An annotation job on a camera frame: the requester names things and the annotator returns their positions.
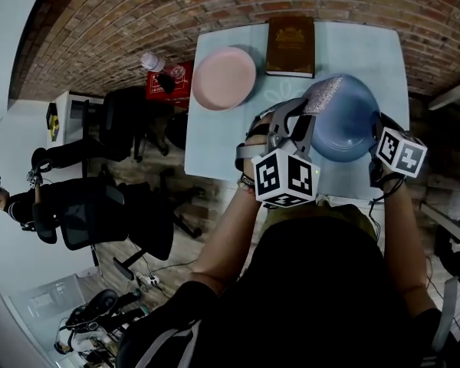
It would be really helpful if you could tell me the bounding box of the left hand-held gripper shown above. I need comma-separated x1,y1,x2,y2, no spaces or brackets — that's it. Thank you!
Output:
235,97,322,209

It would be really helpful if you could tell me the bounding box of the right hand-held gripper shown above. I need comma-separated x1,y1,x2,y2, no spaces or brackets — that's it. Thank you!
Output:
368,112,429,189

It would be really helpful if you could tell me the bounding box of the grey glittery sponge cloth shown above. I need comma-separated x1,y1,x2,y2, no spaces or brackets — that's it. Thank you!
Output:
301,74,347,117

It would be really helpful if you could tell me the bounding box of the blue large plate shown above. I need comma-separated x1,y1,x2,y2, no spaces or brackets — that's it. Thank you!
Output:
309,73,382,164

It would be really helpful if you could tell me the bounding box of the pink large plate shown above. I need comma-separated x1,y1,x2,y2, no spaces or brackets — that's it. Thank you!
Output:
191,45,258,112

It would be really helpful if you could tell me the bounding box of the person's left forearm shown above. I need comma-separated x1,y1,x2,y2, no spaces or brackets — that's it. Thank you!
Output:
190,172,262,295

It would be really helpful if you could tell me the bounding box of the person's right forearm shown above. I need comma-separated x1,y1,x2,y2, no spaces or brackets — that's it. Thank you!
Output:
381,172,439,317

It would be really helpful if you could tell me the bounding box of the person's left hand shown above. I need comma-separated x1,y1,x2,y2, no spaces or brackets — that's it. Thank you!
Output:
246,132,272,148

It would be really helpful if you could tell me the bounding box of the black wristband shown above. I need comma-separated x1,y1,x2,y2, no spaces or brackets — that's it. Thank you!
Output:
379,174,406,195

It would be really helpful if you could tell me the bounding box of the brown hardcover book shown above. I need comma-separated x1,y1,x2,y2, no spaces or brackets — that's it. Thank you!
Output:
264,15,317,79

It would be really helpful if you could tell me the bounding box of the red box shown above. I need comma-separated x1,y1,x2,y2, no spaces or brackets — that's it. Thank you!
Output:
144,60,196,109

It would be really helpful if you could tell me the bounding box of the clear bottle with pink cap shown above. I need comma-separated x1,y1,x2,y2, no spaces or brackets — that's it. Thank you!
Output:
140,51,186,82

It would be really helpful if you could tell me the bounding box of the person's black shirt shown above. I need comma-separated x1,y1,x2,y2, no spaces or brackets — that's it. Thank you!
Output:
117,220,445,368

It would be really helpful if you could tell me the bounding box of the white power strip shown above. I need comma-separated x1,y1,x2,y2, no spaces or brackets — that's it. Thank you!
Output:
135,271,161,290

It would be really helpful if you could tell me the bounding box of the yellow and black object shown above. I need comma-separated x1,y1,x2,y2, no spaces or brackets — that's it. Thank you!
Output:
44,101,61,143

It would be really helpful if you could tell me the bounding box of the black cable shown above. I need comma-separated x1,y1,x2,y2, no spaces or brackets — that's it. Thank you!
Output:
367,188,390,245

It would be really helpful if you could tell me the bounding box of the black woven bracelet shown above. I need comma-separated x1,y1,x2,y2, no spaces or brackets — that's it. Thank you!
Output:
236,172,257,196

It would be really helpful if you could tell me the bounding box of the dark table with white frame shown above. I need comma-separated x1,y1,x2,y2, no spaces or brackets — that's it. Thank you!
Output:
419,74,460,229

